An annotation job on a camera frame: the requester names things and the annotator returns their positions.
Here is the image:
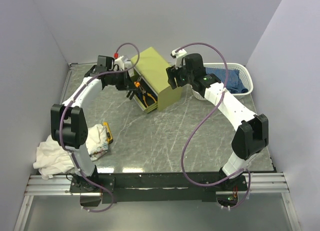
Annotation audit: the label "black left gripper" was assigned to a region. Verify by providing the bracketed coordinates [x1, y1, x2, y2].
[107, 67, 138, 91]

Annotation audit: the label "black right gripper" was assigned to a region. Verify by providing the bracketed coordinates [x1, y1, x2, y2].
[166, 61, 194, 90]

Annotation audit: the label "green metal drawer cabinet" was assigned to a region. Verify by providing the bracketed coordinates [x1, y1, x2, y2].
[129, 47, 183, 113]

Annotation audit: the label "yellow black pliers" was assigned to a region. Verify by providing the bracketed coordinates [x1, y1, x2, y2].
[141, 89, 157, 108]

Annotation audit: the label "yellow utility knife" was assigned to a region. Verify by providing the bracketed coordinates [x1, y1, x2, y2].
[103, 121, 114, 145]

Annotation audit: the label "orange black pliers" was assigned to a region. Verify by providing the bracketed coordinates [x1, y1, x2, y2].
[126, 75, 145, 101]

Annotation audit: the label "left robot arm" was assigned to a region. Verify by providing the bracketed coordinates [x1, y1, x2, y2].
[50, 55, 134, 192]

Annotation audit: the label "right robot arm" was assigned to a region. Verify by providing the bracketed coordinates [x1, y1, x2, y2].
[166, 50, 269, 191]

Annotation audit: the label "blue checkered cloth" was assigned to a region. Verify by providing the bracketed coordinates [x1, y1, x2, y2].
[205, 67, 248, 94]

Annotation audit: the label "white plastic basket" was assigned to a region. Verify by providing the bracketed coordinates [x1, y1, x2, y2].
[204, 63, 254, 100]

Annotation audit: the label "white cloth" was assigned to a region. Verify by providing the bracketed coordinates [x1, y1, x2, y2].
[33, 123, 110, 181]

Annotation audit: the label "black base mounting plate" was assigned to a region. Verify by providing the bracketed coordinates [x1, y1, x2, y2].
[69, 172, 248, 204]

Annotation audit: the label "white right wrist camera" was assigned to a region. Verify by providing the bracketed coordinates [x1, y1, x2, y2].
[171, 48, 188, 69]

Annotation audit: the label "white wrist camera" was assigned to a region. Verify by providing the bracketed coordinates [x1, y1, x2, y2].
[113, 52, 129, 71]
[171, 48, 188, 69]

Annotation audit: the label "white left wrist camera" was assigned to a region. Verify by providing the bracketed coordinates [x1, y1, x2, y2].
[113, 52, 129, 71]

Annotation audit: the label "aluminium frame rail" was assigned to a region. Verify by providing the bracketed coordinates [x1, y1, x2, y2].
[24, 172, 289, 196]

